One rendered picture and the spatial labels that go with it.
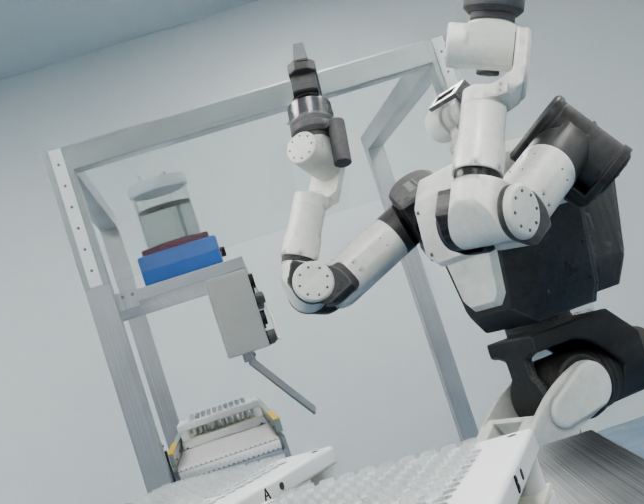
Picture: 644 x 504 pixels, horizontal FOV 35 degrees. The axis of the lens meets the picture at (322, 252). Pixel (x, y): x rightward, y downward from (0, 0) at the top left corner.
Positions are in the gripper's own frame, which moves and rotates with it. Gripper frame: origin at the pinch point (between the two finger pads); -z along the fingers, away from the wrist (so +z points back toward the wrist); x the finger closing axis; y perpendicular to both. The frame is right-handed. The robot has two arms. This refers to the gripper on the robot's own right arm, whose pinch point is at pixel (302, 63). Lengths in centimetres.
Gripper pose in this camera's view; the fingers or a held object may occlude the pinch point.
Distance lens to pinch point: 215.5
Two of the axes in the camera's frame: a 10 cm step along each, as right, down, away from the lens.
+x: -1.4, -4.2, -9.0
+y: -9.8, 1.9, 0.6
